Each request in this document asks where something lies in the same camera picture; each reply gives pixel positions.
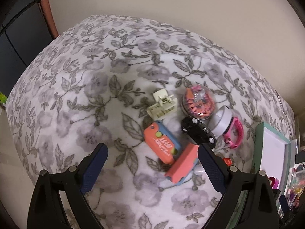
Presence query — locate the pink kids smartwatch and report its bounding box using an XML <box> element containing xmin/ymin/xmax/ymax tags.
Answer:
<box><xmin>223</xmin><ymin>117</ymin><xmax>244</xmax><ymax>149</ymax></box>

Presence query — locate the purple lighter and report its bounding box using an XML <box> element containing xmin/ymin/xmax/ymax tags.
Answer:
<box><xmin>270</xmin><ymin>177</ymin><xmax>280</xmax><ymax>189</ymax></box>

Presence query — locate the cream hair claw clip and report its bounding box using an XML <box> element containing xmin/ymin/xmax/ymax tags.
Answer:
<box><xmin>146</xmin><ymin>88</ymin><xmax>178</xmax><ymax>121</ymax></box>

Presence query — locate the orange blue carrot knife toy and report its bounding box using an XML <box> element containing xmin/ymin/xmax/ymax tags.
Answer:
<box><xmin>144</xmin><ymin>121</ymin><xmax>182</xmax><ymax>165</ymax></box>

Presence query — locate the floral grey white blanket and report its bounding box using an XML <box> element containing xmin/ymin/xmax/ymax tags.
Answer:
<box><xmin>7</xmin><ymin>15</ymin><xmax>295</xmax><ymax>228</ymax></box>

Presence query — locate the teal white box lid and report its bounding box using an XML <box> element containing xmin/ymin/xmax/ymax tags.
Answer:
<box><xmin>226</xmin><ymin>121</ymin><xmax>293</xmax><ymax>229</ymax></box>

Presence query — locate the red glue tube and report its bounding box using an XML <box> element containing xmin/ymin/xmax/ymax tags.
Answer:
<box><xmin>223</xmin><ymin>158</ymin><xmax>233</xmax><ymax>166</ymax></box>

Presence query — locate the black toy car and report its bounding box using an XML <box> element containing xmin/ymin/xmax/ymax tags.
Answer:
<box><xmin>181</xmin><ymin>117</ymin><xmax>217</xmax><ymax>149</ymax></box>

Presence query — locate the pink blue folding toy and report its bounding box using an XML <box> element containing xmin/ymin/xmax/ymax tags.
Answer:
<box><xmin>164</xmin><ymin>143</ymin><xmax>198</xmax><ymax>185</ymax></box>

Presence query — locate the clear ball with pink bands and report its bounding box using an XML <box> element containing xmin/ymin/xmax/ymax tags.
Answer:
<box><xmin>181</xmin><ymin>84</ymin><xmax>216</xmax><ymax>120</ymax></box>

